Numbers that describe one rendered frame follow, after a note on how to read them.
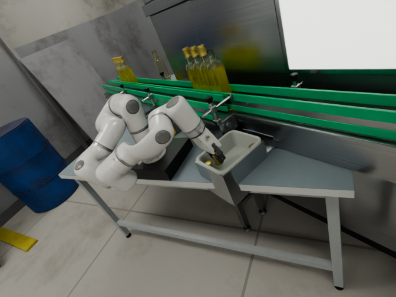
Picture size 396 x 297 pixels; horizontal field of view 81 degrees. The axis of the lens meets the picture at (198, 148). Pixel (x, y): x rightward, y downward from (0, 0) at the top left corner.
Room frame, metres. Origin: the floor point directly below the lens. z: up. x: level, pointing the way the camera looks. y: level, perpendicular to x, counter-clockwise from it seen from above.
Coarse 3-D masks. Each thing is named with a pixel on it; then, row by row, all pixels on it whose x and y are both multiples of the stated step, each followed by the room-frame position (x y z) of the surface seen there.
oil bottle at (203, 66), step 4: (208, 60) 1.06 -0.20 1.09; (200, 64) 1.08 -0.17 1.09; (204, 64) 1.05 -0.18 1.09; (200, 68) 1.08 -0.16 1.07; (204, 68) 1.05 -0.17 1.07; (204, 72) 1.06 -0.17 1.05; (204, 76) 1.07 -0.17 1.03; (208, 76) 1.04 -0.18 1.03; (204, 80) 1.08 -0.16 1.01; (208, 80) 1.05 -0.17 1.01; (208, 84) 1.06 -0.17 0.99; (208, 88) 1.07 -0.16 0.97; (212, 88) 1.04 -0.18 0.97
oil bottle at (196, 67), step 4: (200, 60) 1.12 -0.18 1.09; (196, 64) 1.10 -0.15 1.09; (196, 68) 1.10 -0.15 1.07; (196, 72) 1.11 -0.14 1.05; (200, 72) 1.09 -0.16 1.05; (196, 76) 1.12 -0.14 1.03; (200, 76) 1.09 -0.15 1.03; (200, 80) 1.10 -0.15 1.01; (200, 84) 1.12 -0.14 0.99; (204, 84) 1.09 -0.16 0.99; (200, 88) 1.13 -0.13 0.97; (204, 88) 1.10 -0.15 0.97
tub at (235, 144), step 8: (224, 136) 0.83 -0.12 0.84; (232, 136) 0.84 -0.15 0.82; (240, 136) 0.80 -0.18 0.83; (248, 136) 0.76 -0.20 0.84; (256, 136) 0.73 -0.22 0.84; (224, 144) 0.82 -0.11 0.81; (232, 144) 0.83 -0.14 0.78; (240, 144) 0.81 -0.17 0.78; (248, 144) 0.77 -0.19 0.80; (256, 144) 0.68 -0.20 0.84; (224, 152) 0.81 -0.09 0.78; (232, 152) 0.80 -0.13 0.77; (240, 152) 0.77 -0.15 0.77; (248, 152) 0.66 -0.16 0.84; (200, 160) 0.76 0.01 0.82; (224, 160) 0.77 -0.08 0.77; (232, 160) 0.75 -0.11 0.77; (240, 160) 0.65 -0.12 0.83; (208, 168) 0.68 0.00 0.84; (216, 168) 0.74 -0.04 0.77; (224, 168) 0.72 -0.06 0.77
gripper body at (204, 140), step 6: (204, 126) 0.70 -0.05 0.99; (204, 132) 0.68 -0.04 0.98; (210, 132) 0.69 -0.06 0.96; (192, 138) 0.69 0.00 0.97; (198, 138) 0.68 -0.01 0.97; (204, 138) 0.67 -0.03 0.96; (210, 138) 0.68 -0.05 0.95; (216, 138) 0.69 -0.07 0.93; (198, 144) 0.72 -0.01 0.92; (204, 144) 0.67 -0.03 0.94; (210, 144) 0.67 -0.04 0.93; (216, 144) 0.68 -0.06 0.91; (204, 150) 0.73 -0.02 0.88; (210, 150) 0.67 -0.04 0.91
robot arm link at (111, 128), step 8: (112, 96) 1.05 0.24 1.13; (104, 112) 1.02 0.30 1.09; (112, 112) 1.02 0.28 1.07; (96, 120) 1.00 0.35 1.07; (104, 120) 0.94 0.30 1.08; (112, 120) 0.92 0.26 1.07; (120, 120) 0.92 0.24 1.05; (96, 128) 0.98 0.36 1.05; (104, 128) 0.90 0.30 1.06; (112, 128) 0.89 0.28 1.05; (120, 128) 0.90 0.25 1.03; (104, 136) 0.88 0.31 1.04; (112, 136) 0.88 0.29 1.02; (120, 136) 0.90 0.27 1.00; (104, 144) 0.86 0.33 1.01; (112, 144) 0.87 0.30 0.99
